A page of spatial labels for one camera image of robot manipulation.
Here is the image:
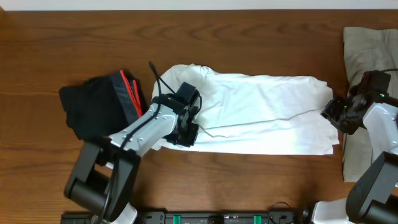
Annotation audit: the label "white t-shirt with print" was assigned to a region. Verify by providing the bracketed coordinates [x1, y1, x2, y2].
[152, 64, 339, 155]

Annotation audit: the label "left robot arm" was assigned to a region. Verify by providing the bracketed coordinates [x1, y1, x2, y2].
[64, 98, 201, 223]

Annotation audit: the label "beige folded trousers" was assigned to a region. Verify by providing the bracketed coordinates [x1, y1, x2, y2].
[343, 27, 397, 182]

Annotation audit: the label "black shorts red grey waistband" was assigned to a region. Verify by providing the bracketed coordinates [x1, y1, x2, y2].
[59, 70, 148, 140]

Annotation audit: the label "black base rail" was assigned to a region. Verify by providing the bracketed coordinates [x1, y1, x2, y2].
[60, 202, 312, 224]

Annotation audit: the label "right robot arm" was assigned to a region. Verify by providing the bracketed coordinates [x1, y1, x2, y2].
[310, 91, 397, 223]

